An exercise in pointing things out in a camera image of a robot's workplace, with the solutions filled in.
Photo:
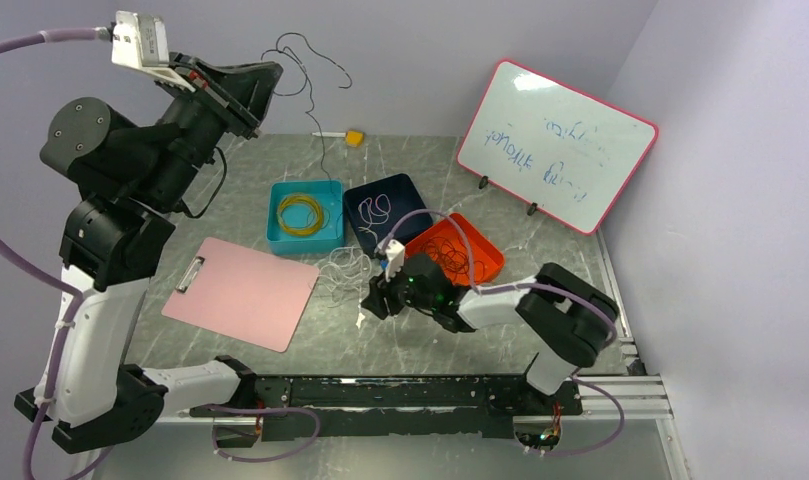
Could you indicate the yellow block eraser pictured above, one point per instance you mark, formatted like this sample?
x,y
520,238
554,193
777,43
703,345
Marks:
x,y
354,138

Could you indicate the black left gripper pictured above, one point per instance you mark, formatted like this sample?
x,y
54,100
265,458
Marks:
x,y
245,88

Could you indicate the orange plastic tray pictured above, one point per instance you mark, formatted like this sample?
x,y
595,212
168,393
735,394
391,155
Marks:
x,y
443,244

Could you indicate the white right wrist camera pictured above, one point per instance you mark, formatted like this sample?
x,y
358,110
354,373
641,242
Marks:
x,y
394,254

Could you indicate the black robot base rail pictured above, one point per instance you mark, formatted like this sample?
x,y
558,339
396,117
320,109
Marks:
x,y
282,407

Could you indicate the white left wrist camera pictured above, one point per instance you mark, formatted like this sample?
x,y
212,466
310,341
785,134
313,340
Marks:
x,y
139,41

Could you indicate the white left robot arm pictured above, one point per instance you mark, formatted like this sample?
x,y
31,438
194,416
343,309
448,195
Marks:
x,y
131,178

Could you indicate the navy blue plastic tray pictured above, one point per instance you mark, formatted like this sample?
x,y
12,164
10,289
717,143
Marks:
x,y
374,208

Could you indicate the pink clipboard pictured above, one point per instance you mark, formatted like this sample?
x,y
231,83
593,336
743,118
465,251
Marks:
x,y
242,293

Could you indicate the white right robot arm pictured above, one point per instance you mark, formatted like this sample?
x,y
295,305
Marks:
x,y
572,320

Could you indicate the teal plastic tray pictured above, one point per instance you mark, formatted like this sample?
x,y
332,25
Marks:
x,y
305,217

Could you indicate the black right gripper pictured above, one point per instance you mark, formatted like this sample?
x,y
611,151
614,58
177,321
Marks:
x,y
375,301

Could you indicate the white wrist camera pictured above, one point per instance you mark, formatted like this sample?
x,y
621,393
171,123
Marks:
x,y
394,254
139,41

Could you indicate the pink framed whiteboard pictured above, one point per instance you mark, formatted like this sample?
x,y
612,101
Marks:
x,y
556,148

